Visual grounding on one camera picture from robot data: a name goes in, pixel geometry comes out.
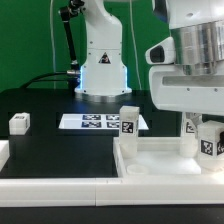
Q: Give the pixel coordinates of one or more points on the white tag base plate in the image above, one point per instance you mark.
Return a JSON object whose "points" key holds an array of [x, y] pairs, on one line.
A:
{"points": [[90, 121]]}

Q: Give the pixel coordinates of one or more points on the white left fence piece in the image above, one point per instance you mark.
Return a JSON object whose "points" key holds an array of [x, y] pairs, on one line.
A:
{"points": [[4, 153]]}

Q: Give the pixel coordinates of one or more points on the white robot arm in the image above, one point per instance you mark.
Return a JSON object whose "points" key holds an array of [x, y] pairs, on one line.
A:
{"points": [[187, 68]]}

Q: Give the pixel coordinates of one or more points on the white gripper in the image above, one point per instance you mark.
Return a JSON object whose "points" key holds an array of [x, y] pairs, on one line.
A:
{"points": [[172, 90]]}

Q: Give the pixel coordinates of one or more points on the white front fence bar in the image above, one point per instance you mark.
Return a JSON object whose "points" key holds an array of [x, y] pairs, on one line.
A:
{"points": [[152, 190]]}

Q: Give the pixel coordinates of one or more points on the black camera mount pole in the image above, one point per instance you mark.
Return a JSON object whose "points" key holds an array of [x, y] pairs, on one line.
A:
{"points": [[66, 13]]}

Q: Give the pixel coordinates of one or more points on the white square tabletop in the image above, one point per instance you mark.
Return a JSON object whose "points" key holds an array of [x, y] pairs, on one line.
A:
{"points": [[155, 156]]}

